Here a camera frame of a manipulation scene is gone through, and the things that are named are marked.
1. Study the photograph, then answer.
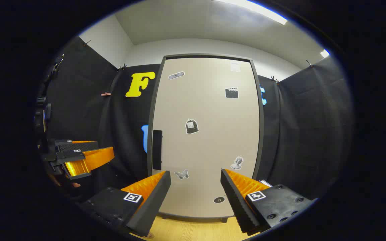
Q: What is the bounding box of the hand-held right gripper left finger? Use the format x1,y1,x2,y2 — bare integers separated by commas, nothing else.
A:
78,170,172,237

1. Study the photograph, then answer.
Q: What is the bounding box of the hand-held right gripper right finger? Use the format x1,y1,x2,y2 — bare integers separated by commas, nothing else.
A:
220,168,316,236

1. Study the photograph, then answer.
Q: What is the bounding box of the beige cabinet door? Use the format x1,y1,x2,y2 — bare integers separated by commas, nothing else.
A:
148,55,264,219

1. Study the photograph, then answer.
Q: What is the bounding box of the dark grey cabinet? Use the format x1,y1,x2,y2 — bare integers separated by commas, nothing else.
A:
147,53,265,224

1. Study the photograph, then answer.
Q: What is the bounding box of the black backdrop cloth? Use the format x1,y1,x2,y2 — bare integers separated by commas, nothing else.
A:
36,35,353,202

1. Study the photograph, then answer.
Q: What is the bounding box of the black door handle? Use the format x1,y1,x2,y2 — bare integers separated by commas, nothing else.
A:
152,130,163,171

